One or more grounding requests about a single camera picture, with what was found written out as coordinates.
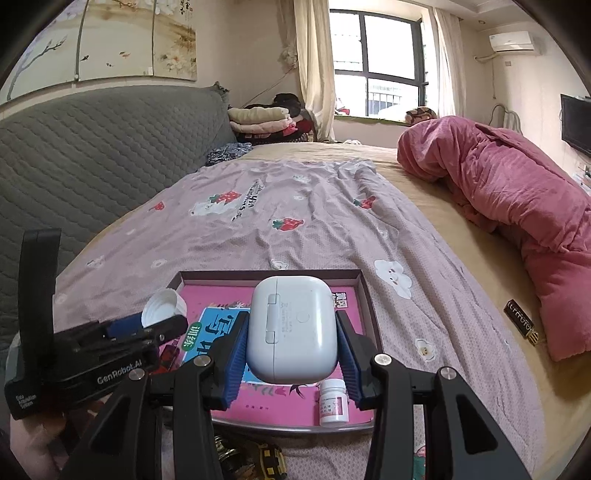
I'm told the pink tray box lid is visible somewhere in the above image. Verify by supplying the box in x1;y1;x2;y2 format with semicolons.
159;269;384;437

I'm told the floral wall painting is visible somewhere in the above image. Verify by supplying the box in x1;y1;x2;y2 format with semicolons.
0;0;199;104

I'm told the strawberry printed pink blanket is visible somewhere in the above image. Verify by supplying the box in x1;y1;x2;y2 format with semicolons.
46;157;546;480

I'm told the cream curtain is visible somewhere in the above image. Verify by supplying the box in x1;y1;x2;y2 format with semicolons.
431;7;469;121
293;0;337;143

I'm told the white plastic bottle cap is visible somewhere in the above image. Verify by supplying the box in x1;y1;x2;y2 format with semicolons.
142;288;188;329

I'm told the black wall television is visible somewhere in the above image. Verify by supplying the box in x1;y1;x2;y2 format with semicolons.
560;93;591;158

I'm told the black and gold small case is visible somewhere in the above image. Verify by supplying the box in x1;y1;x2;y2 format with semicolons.
503;298;542;347

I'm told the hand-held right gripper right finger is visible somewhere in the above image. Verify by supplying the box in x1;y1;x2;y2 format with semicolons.
335;311;532;480

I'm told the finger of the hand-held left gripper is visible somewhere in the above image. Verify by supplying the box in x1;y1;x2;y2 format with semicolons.
78;316;188;349
55;314;144;344

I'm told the dark patterned cloth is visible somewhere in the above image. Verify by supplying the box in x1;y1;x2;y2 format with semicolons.
205;143;254;167

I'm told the brown patterned cushion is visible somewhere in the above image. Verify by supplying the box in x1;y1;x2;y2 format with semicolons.
405;107;438;125

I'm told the pink quilted duvet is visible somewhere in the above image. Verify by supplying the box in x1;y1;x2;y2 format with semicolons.
397;115;591;363

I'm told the small dark red bottle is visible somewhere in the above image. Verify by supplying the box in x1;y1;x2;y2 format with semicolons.
159;344;182;374

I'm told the stack of folded clothes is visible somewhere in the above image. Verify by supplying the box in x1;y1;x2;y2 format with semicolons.
228;92;315;144

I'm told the grey quilted headboard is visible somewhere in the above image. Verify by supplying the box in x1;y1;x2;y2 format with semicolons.
0;85;238;352

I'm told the beige bed sheet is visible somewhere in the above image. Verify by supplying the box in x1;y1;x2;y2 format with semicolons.
240;141;591;480

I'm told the small white pill bottle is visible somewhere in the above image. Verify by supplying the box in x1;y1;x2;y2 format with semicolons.
318;378;349;428

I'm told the black framed window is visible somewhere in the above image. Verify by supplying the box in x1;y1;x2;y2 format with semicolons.
329;11;432;123

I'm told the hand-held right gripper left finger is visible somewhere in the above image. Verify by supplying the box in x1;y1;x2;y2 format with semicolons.
60;323;252;480

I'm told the white air conditioner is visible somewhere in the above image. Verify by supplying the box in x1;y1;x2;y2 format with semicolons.
488;30;536;54

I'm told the white earbuds case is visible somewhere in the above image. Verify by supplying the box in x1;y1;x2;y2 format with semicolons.
246;275;338;384

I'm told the pink book with blue label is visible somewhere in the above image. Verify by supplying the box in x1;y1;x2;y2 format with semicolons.
175;284;375;428

